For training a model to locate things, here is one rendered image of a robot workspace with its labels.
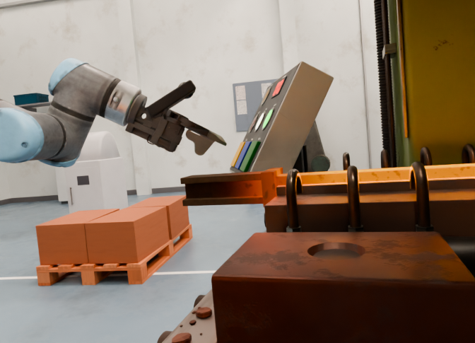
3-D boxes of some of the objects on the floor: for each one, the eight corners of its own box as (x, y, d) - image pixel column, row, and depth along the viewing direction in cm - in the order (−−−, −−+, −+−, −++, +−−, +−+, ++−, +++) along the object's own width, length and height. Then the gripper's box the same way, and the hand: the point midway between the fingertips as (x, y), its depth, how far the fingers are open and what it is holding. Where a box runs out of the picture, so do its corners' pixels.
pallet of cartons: (148, 283, 288) (141, 221, 285) (35, 287, 302) (27, 228, 299) (193, 237, 422) (189, 194, 419) (114, 240, 437) (109, 199, 433)
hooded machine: (109, 225, 529) (98, 129, 521) (68, 228, 538) (58, 134, 530) (130, 215, 600) (121, 130, 592) (95, 217, 610) (85, 134, 601)
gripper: (128, 131, 85) (213, 169, 87) (121, 129, 76) (215, 172, 78) (144, 96, 85) (228, 136, 87) (138, 90, 76) (232, 135, 78)
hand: (222, 139), depth 83 cm, fingers closed
